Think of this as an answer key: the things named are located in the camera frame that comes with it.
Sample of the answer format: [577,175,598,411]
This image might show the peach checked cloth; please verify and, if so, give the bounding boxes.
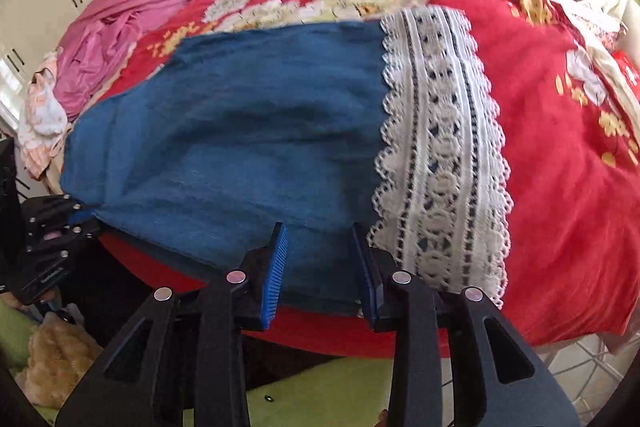
[19,52,71,180]

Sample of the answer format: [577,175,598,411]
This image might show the pale floral cloth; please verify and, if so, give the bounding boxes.
[537,0,626,52]

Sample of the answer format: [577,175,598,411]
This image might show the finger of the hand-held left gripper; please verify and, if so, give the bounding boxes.
[22,195,98,233]
[25,219,103,259]

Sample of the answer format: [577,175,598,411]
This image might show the person's lime green garment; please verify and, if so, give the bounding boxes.
[0,294,396,427]

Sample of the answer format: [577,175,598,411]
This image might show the tan fuzzy cloth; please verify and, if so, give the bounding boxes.
[15,312,103,408]

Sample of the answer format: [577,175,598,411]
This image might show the blue denim pants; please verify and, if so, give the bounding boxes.
[59,4,515,315]

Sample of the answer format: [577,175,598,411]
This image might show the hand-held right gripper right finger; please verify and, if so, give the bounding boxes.
[351,222,583,427]

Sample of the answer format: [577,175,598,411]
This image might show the red floral blanket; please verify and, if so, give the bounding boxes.
[97,0,640,358]

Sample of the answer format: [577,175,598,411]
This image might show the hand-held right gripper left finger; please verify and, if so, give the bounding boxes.
[55,222,289,427]

